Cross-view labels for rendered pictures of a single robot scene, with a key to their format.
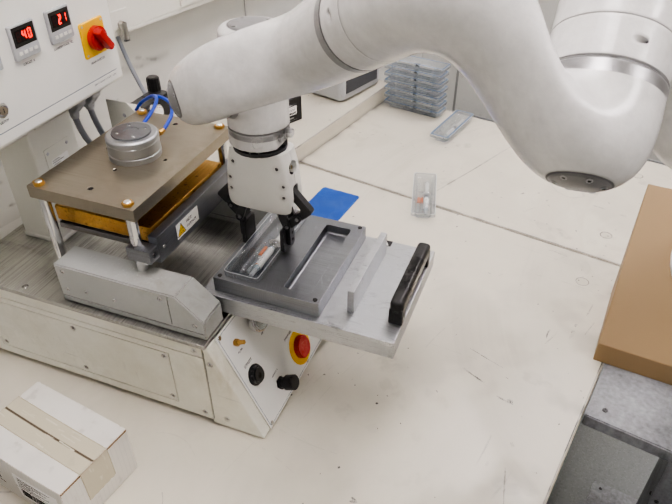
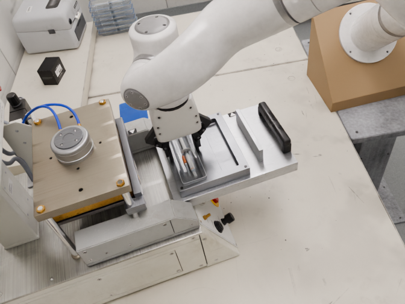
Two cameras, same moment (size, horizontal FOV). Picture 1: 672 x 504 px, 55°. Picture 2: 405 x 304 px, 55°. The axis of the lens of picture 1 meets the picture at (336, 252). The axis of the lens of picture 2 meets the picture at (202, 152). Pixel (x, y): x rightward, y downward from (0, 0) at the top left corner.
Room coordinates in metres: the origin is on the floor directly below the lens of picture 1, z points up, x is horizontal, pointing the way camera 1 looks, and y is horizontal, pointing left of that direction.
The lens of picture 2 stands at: (0.25, 0.38, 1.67)
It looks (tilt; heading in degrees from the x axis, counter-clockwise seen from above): 48 degrees down; 329
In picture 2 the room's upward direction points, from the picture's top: 11 degrees counter-clockwise
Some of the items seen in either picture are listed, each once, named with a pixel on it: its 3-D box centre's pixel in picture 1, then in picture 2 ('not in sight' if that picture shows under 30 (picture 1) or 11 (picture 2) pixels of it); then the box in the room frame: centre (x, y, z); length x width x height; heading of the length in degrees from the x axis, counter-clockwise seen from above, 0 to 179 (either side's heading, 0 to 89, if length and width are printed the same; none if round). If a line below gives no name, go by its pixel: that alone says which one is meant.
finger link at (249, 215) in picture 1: (241, 218); (163, 149); (0.82, 0.14, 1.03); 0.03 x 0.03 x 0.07; 69
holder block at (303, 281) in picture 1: (293, 256); (202, 151); (0.78, 0.06, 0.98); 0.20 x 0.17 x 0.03; 159
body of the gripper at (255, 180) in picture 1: (262, 171); (174, 113); (0.80, 0.10, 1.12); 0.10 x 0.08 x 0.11; 69
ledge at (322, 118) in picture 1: (271, 128); (50, 87); (1.64, 0.18, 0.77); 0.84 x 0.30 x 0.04; 147
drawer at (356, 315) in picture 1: (322, 269); (220, 148); (0.77, 0.02, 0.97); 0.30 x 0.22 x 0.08; 69
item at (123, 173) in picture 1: (129, 159); (64, 156); (0.91, 0.33, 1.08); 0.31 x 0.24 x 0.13; 159
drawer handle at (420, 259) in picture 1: (410, 281); (273, 125); (0.72, -0.11, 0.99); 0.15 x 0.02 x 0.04; 159
